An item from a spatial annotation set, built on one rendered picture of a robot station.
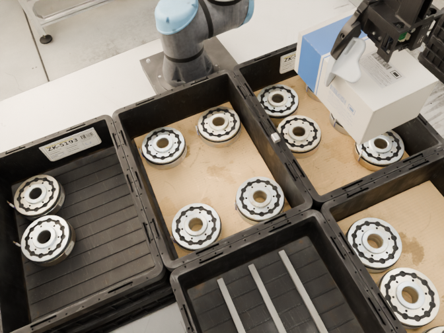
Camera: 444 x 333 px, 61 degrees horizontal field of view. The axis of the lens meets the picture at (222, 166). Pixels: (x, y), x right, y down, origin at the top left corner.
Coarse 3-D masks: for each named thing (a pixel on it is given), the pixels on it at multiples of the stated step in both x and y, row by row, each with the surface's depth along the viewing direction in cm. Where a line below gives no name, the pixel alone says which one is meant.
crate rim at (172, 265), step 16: (208, 80) 88; (160, 96) 87; (240, 96) 86; (256, 112) 82; (128, 144) 81; (272, 144) 78; (128, 160) 79; (144, 192) 75; (304, 192) 72; (144, 208) 73; (304, 208) 70; (256, 224) 69; (272, 224) 69; (160, 240) 69; (224, 240) 68; (192, 256) 67
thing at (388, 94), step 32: (320, 32) 64; (320, 64) 63; (384, 64) 59; (416, 64) 59; (320, 96) 67; (352, 96) 58; (384, 96) 56; (416, 96) 58; (352, 128) 62; (384, 128) 62
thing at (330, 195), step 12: (288, 48) 92; (252, 60) 90; (264, 60) 91; (240, 84) 87; (252, 96) 85; (264, 120) 81; (420, 120) 78; (276, 132) 80; (432, 132) 76; (288, 156) 76; (420, 156) 74; (300, 168) 75; (384, 168) 73; (396, 168) 73; (360, 180) 72; (372, 180) 72; (312, 192) 72; (336, 192) 71
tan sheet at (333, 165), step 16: (288, 80) 100; (256, 96) 98; (304, 96) 96; (304, 112) 94; (320, 112) 93; (320, 128) 91; (320, 144) 89; (336, 144) 88; (352, 144) 88; (304, 160) 87; (320, 160) 87; (336, 160) 86; (352, 160) 86; (400, 160) 85; (320, 176) 84; (336, 176) 84; (352, 176) 84; (320, 192) 83
